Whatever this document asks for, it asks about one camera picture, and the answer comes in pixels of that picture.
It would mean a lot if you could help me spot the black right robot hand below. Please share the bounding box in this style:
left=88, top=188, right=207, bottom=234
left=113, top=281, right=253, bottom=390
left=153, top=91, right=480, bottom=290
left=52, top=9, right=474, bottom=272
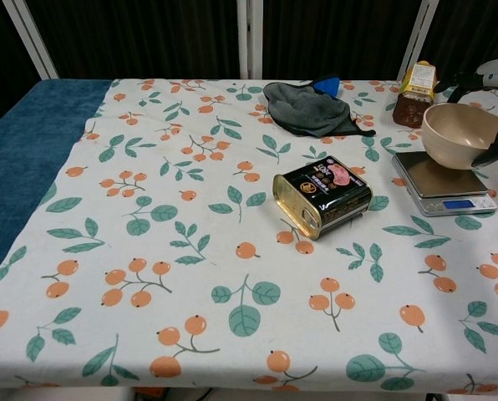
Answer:
left=434, top=71, right=498, bottom=169

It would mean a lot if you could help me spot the beige bowl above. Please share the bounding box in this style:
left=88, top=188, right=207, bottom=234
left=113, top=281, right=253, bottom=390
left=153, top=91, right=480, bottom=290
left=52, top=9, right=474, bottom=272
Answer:
left=421, top=103, right=498, bottom=170

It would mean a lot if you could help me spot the silver digital kitchen scale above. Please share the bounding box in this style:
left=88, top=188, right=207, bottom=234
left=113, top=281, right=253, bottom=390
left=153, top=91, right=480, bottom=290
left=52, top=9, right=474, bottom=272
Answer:
left=390, top=150, right=497, bottom=217

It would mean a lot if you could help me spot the tea bottle with yellow label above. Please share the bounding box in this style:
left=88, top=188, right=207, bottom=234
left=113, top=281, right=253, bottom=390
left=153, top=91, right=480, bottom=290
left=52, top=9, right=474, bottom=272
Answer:
left=392, top=61, right=439, bottom=128

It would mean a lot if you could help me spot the blue cloth piece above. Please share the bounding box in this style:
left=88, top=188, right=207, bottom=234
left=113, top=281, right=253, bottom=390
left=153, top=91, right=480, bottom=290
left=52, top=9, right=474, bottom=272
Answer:
left=311, top=74, right=341, bottom=99

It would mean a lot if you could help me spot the grey cloth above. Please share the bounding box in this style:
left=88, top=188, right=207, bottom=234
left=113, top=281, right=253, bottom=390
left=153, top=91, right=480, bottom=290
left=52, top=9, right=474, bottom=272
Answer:
left=262, top=81, right=377, bottom=139

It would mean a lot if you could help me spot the black luncheon meat can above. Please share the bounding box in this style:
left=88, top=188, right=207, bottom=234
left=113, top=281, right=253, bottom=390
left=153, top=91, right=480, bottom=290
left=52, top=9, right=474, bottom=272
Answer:
left=272, top=155, right=374, bottom=241

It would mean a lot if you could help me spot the white tablecloth with fruit print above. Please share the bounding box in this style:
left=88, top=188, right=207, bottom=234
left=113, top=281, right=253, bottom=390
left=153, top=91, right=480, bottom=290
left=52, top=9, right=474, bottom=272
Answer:
left=0, top=78, right=498, bottom=394

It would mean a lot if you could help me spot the blue velvet cloth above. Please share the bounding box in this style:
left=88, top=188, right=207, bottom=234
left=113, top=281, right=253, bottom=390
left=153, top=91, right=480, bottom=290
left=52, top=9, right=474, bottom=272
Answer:
left=0, top=79, right=113, bottom=293

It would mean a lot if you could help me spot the white metal frame post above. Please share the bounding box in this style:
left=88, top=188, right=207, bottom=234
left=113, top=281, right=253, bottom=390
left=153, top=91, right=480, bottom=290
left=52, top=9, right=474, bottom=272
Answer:
left=236, top=0, right=265, bottom=80
left=397, top=0, right=438, bottom=80
left=6, top=0, right=60, bottom=80

